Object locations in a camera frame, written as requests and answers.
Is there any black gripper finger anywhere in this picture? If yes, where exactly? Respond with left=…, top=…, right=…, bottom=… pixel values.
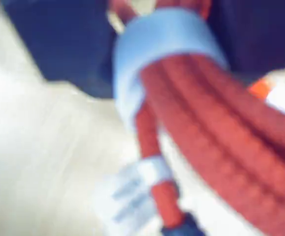
left=1, top=0, right=120, bottom=99
left=205, top=0, right=285, bottom=76

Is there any red braided charging cable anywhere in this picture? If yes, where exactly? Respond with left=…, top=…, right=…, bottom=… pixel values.
left=94, top=0, right=285, bottom=236

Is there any orange capped white marker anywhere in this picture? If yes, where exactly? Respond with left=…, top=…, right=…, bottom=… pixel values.
left=246, top=70, right=285, bottom=119

